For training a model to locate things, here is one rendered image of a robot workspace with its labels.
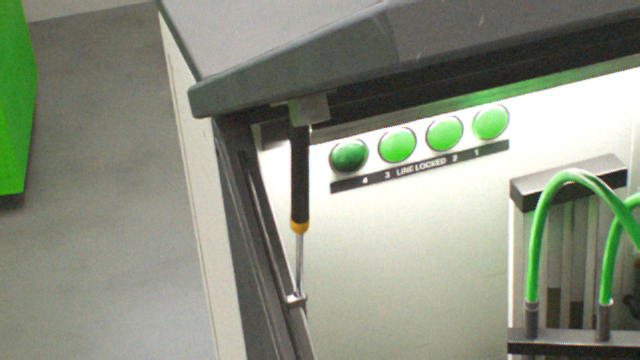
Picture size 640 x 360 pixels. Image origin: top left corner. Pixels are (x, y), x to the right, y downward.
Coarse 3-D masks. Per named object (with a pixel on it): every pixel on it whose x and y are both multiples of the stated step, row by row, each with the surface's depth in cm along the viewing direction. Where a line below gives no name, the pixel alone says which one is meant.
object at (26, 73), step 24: (0, 0) 390; (0, 24) 384; (24, 24) 432; (0, 48) 378; (24, 48) 425; (0, 72) 372; (24, 72) 417; (0, 96) 367; (24, 96) 410; (0, 120) 369; (24, 120) 404; (0, 144) 373; (24, 144) 397; (0, 168) 377; (24, 168) 391; (0, 192) 382
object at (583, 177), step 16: (560, 176) 134; (576, 176) 130; (592, 176) 128; (544, 192) 139; (608, 192) 125; (544, 208) 142; (624, 208) 123; (624, 224) 122; (528, 272) 150; (528, 288) 151; (528, 304) 153
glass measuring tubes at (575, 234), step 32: (608, 160) 154; (512, 192) 152; (576, 192) 152; (512, 224) 155; (544, 224) 157; (576, 224) 156; (608, 224) 157; (512, 256) 158; (544, 256) 159; (576, 256) 159; (512, 288) 161; (544, 288) 162; (576, 288) 161; (512, 320) 164; (544, 320) 165; (576, 320) 164
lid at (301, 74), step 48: (384, 0) 61; (432, 0) 58; (480, 0) 57; (528, 0) 55; (576, 0) 54; (624, 0) 53; (288, 48) 82; (336, 48) 70; (384, 48) 61; (432, 48) 59; (480, 48) 57; (192, 96) 133; (240, 96) 104; (288, 96) 87
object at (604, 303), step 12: (624, 204) 139; (636, 204) 136; (612, 228) 143; (612, 240) 144; (612, 252) 146; (612, 264) 147; (612, 276) 149; (600, 300) 151; (600, 312) 152; (600, 324) 153; (600, 336) 154
